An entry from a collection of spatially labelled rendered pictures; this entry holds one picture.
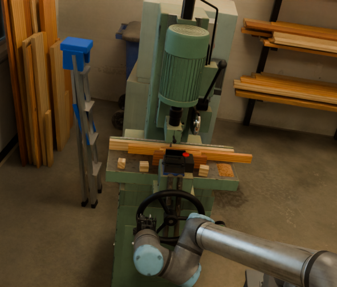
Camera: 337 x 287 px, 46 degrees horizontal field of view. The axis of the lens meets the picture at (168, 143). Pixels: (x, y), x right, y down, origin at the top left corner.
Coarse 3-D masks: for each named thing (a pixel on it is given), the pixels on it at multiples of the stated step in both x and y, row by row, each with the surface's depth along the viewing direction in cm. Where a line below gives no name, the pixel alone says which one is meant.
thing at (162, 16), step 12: (168, 12) 176; (180, 12) 180; (204, 12) 186; (204, 24) 178; (156, 36) 189; (156, 48) 183; (156, 60) 186; (156, 72) 188; (156, 84) 192; (156, 96) 195; (192, 108) 199; (144, 132) 224; (156, 132) 205
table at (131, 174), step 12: (108, 156) 184; (120, 156) 185; (132, 156) 187; (144, 156) 188; (108, 168) 176; (132, 168) 178; (156, 168) 181; (216, 168) 187; (108, 180) 177; (120, 180) 177; (132, 180) 178; (144, 180) 178; (156, 180) 178; (204, 180) 180; (216, 180) 180; (228, 180) 180; (192, 192) 174
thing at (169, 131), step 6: (168, 120) 186; (180, 120) 188; (168, 126) 180; (174, 126) 181; (180, 126) 182; (168, 132) 179; (174, 132) 179; (180, 132) 179; (168, 138) 181; (180, 138) 181
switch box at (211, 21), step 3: (210, 18) 195; (210, 21) 190; (213, 21) 190; (210, 24) 187; (213, 24) 187; (216, 24) 187; (210, 27) 188; (213, 27) 188; (216, 27) 188; (210, 30) 189; (216, 30) 189; (210, 33) 189; (216, 33) 190; (210, 36) 190; (210, 39) 191; (210, 42) 192; (213, 42) 192; (210, 45) 192; (213, 45) 192; (213, 48) 194
